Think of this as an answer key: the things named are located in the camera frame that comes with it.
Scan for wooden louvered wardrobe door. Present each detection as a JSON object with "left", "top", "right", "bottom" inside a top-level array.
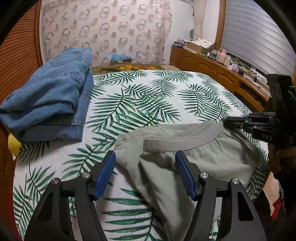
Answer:
[{"left": 1, "top": 1, "right": 43, "bottom": 101}]

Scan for yellow plush toy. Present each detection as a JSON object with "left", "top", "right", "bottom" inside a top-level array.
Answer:
[{"left": 8, "top": 133, "right": 22, "bottom": 161}]

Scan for wooden sideboard cabinet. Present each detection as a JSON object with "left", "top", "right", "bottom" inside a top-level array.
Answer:
[{"left": 170, "top": 46, "right": 269, "bottom": 111}]

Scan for patterned lace curtain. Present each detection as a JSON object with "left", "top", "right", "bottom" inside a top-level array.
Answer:
[{"left": 40, "top": 1, "right": 172, "bottom": 66}]

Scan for pink thermos bottle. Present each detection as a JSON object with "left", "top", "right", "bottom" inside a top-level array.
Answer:
[{"left": 216, "top": 48, "right": 227, "bottom": 64}]

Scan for purple plush on cabinet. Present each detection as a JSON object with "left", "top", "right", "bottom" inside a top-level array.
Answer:
[{"left": 227, "top": 64, "right": 239, "bottom": 73}]

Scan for cardboard box with blue cloth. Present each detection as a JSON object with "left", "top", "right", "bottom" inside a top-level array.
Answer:
[{"left": 110, "top": 53, "right": 132, "bottom": 65}]

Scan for folded blue jeans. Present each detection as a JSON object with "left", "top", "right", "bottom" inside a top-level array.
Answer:
[{"left": 1, "top": 47, "right": 94, "bottom": 143}]

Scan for grey window blind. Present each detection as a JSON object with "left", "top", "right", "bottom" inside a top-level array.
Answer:
[{"left": 221, "top": 0, "right": 295, "bottom": 76}]

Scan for dotted box on cabinet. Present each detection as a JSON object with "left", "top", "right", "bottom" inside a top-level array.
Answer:
[{"left": 185, "top": 38, "right": 214, "bottom": 55}]

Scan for person's right hand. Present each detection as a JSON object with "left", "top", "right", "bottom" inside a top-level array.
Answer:
[{"left": 268, "top": 144, "right": 295, "bottom": 184}]

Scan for floral blanket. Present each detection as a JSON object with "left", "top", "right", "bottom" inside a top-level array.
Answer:
[{"left": 92, "top": 63, "right": 179, "bottom": 75}]

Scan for grey-green pants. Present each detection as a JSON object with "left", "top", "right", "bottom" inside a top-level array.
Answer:
[{"left": 114, "top": 120, "right": 265, "bottom": 240}]

